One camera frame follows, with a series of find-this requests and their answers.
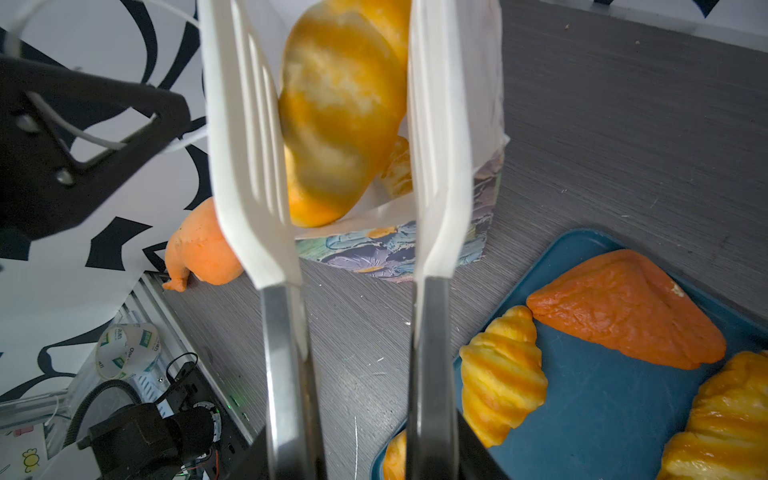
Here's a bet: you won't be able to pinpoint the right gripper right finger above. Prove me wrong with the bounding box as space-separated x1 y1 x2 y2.
457 412 509 480

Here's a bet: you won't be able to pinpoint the floral paper bag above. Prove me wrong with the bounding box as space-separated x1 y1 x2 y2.
0 0 511 283

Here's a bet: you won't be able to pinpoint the donut bread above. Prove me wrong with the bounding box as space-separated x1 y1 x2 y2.
381 430 407 480

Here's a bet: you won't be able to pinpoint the small croissant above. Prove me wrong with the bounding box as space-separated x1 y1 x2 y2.
278 1 411 228

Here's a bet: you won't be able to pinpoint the orange fake fruit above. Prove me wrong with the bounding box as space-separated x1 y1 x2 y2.
162 197 244 292

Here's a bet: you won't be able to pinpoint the large croissant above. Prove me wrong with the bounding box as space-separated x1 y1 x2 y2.
459 305 548 448

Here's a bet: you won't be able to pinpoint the metal tongs white tips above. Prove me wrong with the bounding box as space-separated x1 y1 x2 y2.
199 1 473 479

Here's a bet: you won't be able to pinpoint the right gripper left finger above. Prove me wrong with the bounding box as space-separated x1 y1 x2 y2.
224 428 270 480

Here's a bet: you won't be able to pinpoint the long braided bread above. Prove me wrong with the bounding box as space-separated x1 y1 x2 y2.
657 351 767 479

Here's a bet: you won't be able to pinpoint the rectangular pastry bread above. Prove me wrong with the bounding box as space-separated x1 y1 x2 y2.
380 136 413 199

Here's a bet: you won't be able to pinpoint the teal tray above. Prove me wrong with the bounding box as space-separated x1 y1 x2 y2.
370 227 768 480

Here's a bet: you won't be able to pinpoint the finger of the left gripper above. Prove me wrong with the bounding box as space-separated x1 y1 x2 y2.
1 56 190 240

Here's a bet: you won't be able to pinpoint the orange triangular bread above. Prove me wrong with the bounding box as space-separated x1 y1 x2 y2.
526 249 727 370

